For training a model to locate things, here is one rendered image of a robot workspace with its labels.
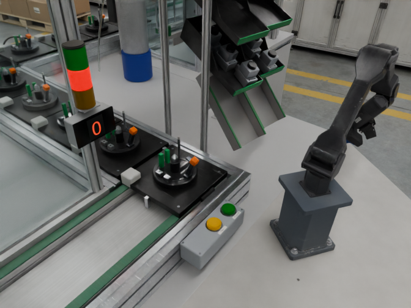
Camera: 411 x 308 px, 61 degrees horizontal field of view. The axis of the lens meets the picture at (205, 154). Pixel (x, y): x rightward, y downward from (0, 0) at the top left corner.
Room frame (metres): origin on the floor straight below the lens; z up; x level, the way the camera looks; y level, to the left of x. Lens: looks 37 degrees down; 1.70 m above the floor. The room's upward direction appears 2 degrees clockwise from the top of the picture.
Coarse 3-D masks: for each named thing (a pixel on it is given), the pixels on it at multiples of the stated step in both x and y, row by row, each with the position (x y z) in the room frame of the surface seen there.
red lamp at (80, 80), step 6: (72, 72) 0.74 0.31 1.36; (78, 72) 0.74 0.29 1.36; (84, 72) 0.75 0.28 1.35; (90, 72) 0.77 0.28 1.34; (72, 78) 0.74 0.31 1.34; (78, 78) 0.74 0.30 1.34; (84, 78) 0.75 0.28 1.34; (90, 78) 0.76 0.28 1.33; (72, 84) 0.75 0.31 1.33; (78, 84) 0.74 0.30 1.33; (84, 84) 0.75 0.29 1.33; (90, 84) 0.76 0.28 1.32; (78, 90) 0.74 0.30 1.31
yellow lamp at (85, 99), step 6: (72, 90) 0.75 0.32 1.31; (84, 90) 0.75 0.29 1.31; (90, 90) 0.76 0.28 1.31; (78, 96) 0.74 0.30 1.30; (84, 96) 0.74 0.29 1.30; (90, 96) 0.75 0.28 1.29; (78, 102) 0.74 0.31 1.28; (84, 102) 0.74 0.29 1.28; (90, 102) 0.75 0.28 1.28; (78, 108) 0.74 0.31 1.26; (84, 108) 0.74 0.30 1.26; (90, 108) 0.75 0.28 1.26
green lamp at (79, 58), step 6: (84, 48) 0.76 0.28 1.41; (66, 54) 0.74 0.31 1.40; (72, 54) 0.74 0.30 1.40; (78, 54) 0.75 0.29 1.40; (84, 54) 0.76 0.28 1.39; (66, 60) 0.75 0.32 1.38; (72, 60) 0.74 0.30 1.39; (78, 60) 0.74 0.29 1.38; (84, 60) 0.76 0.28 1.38; (66, 66) 0.75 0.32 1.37; (72, 66) 0.74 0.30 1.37; (78, 66) 0.74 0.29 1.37; (84, 66) 0.75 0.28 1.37
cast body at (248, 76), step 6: (252, 60) 1.06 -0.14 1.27; (240, 66) 1.04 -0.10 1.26; (246, 66) 1.03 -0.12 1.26; (252, 66) 1.02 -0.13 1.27; (240, 72) 1.04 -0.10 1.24; (246, 72) 1.02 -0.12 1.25; (252, 72) 1.02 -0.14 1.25; (240, 78) 1.04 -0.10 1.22; (246, 78) 1.02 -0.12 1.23; (252, 78) 1.03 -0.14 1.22; (246, 84) 1.01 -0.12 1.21
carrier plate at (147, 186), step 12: (156, 156) 0.94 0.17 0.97; (180, 156) 0.94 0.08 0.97; (192, 156) 0.95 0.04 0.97; (144, 168) 0.88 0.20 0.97; (204, 168) 0.89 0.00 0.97; (216, 168) 0.89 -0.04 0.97; (144, 180) 0.82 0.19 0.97; (204, 180) 0.83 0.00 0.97; (216, 180) 0.83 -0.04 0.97; (144, 192) 0.76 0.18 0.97; (156, 192) 0.76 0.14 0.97; (168, 192) 0.77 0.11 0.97; (180, 192) 0.77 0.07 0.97; (192, 192) 0.77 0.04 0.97; (204, 192) 0.78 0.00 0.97; (168, 204) 0.72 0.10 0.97; (180, 204) 0.72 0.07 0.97; (192, 204) 0.73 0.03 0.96; (180, 216) 0.69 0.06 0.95
